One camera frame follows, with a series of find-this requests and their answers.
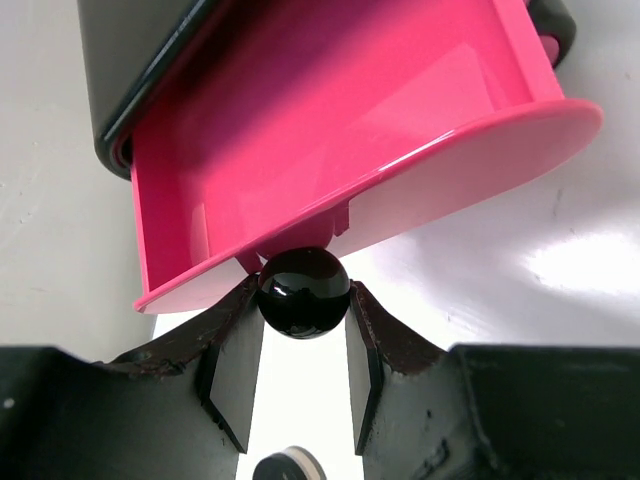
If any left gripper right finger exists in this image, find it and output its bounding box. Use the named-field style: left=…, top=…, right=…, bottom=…
left=345, top=281, right=450, bottom=455

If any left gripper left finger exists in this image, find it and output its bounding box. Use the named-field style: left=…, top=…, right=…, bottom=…
left=107, top=274, right=264, bottom=454

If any black round compact jar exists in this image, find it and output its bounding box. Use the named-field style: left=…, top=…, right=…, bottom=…
left=252, top=445, right=327, bottom=480

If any black drawer organizer box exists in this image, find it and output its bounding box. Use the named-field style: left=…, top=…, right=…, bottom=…
left=78, top=1, right=576, bottom=191

